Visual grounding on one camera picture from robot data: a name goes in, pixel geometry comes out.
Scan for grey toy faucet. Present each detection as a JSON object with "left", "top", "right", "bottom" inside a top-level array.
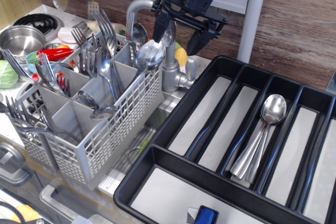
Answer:
[{"left": 126, "top": 0, "right": 197, "bottom": 91}]

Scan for red toy utensil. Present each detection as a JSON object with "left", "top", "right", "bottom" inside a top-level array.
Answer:
[{"left": 37, "top": 48, "right": 74, "bottom": 61}]

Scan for steel ladle spoon lying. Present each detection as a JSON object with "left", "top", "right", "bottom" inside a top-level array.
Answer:
[{"left": 78, "top": 90, "right": 118, "bottom": 121}]

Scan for stacked steel spoons in tray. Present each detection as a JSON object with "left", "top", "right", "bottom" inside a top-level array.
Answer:
[{"left": 230, "top": 94, "right": 287, "bottom": 184}]

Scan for green toy cabbage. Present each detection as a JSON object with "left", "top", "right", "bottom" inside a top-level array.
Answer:
[{"left": 1, "top": 60, "right": 18, "bottom": 89}]

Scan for tall steel fork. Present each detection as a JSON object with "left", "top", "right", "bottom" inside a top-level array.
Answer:
[{"left": 93, "top": 11, "right": 121, "bottom": 102}]

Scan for steel spoon in basket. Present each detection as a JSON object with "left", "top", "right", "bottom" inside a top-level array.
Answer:
[{"left": 131, "top": 23, "right": 148, "bottom": 51}]

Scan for steel forks front left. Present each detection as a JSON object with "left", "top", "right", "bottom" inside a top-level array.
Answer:
[{"left": 1, "top": 97, "right": 81, "bottom": 143}]

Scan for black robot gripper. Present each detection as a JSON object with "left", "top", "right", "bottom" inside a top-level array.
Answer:
[{"left": 151, "top": 0, "right": 227, "bottom": 56}]

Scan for steel spoon behind faucet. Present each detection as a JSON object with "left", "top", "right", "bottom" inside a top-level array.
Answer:
[{"left": 161, "top": 20, "right": 176, "bottom": 47}]

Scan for big steel spoon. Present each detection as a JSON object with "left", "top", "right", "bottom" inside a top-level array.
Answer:
[{"left": 131, "top": 40, "right": 166, "bottom": 82}]

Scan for white vertical pole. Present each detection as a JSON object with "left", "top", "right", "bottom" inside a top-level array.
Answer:
[{"left": 237, "top": 0, "right": 264, "bottom": 63}]

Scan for yellow toy corn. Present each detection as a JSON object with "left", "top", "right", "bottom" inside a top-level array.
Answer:
[{"left": 175, "top": 42, "right": 188, "bottom": 67}]

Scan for steel pot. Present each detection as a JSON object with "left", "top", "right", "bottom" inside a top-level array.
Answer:
[{"left": 1, "top": 25, "right": 46, "bottom": 59}]

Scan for blue object at bottom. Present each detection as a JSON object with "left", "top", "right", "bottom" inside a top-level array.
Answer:
[{"left": 186, "top": 205, "right": 219, "bottom": 224}]

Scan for black stove burner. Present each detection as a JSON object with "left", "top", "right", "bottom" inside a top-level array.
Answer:
[{"left": 13, "top": 14, "right": 60, "bottom": 35}]

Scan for pink toy plate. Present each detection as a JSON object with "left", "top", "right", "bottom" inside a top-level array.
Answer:
[{"left": 57, "top": 27, "right": 76, "bottom": 44}]

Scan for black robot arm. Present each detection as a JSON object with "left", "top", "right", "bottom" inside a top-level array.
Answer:
[{"left": 151, "top": 0, "right": 228, "bottom": 55}]

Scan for steel fork leaning left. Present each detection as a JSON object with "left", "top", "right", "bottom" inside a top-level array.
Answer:
[{"left": 1, "top": 49, "right": 74, "bottom": 101}]

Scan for black cutlery tray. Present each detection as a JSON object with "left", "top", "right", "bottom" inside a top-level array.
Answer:
[{"left": 113, "top": 56, "right": 335, "bottom": 223}]

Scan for grey plastic cutlery basket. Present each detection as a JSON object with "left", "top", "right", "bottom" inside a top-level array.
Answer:
[{"left": 17, "top": 36, "right": 164, "bottom": 189}]

